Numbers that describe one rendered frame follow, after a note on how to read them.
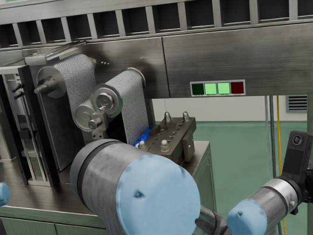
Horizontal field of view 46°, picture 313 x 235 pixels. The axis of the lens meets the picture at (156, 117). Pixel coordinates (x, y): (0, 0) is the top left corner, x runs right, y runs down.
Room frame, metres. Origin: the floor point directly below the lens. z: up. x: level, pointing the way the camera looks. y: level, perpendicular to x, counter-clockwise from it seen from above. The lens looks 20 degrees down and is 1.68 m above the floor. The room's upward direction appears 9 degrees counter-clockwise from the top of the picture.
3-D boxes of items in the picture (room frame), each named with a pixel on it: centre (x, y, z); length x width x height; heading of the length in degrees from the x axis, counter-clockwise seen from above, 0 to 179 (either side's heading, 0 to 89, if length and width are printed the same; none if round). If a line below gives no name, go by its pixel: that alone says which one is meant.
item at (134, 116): (1.54, 0.09, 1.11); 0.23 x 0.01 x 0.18; 157
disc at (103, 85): (1.46, 0.19, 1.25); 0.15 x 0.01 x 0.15; 67
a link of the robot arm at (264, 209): (0.62, -0.17, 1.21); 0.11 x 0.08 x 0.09; 128
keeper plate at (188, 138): (1.51, -0.13, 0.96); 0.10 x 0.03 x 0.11; 157
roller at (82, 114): (1.62, 0.25, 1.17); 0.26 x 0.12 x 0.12; 157
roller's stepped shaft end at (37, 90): (1.48, 0.45, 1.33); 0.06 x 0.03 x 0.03; 157
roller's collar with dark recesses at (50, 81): (1.53, 0.43, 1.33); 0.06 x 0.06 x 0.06; 67
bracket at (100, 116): (1.43, 0.24, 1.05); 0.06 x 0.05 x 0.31; 157
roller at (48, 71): (1.68, 0.37, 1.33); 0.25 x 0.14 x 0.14; 157
